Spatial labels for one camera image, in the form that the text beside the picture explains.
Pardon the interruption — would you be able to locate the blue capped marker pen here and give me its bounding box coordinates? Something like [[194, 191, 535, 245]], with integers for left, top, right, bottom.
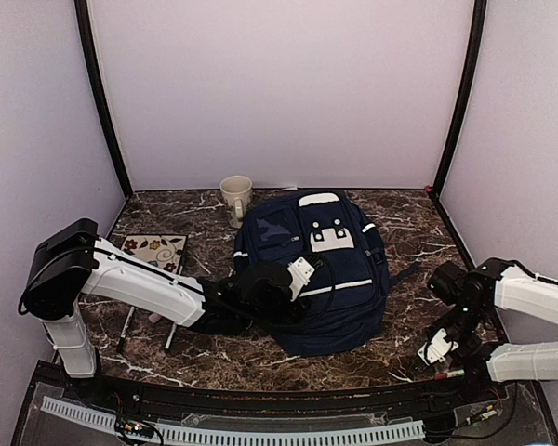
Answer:
[[164, 323, 178, 352]]

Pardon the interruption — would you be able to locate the white cable duct strip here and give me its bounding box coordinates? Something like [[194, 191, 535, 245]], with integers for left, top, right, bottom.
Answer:
[[40, 396, 425, 445]]

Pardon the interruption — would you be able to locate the black right frame post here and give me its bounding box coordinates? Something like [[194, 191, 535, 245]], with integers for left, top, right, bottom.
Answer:
[[431, 0, 487, 203]]

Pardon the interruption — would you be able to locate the red white pen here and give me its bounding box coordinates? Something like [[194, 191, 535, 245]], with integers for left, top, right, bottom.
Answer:
[[434, 369, 465, 380]]

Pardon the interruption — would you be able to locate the navy blue student backpack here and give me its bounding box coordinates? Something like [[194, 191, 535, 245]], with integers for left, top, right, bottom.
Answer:
[[233, 190, 419, 357]]

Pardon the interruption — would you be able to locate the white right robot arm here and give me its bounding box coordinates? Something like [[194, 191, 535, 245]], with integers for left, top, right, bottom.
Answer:
[[417, 257, 558, 403]]

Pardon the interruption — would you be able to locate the cream seashell mug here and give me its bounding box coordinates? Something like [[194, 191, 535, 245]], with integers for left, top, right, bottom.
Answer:
[[219, 175, 253, 229]]

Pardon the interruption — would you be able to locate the black marker pen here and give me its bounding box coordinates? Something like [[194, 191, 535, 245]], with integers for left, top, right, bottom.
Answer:
[[116, 306, 136, 353]]

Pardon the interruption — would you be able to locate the black front table rail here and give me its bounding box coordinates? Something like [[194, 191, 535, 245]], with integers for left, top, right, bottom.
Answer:
[[101, 376, 469, 417]]

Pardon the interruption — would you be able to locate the black left frame post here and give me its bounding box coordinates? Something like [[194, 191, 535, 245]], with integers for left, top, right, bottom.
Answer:
[[73, 0, 134, 201]]

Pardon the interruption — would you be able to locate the black frame post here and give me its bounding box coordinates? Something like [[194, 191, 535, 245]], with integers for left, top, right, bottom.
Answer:
[[73, 0, 134, 201], [431, 0, 487, 203]]

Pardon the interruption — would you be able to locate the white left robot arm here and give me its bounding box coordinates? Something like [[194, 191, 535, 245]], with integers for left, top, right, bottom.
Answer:
[[18, 218, 335, 405]]

